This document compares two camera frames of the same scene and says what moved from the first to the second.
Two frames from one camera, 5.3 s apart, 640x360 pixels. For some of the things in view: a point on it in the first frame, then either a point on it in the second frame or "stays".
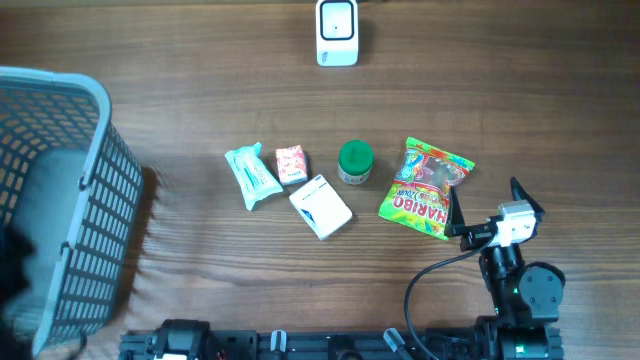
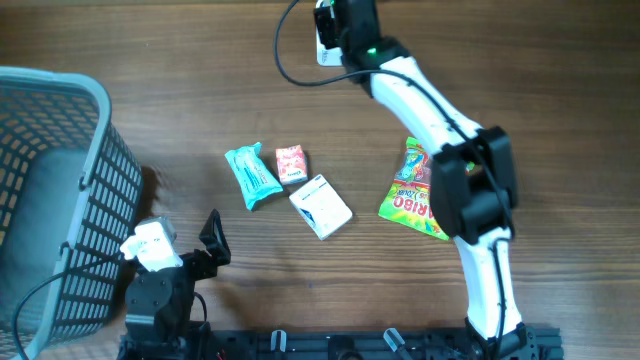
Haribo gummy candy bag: (420, 192) stays
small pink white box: (292, 162) stays
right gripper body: (478, 235) -> (371, 9)
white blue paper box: (321, 208) stays
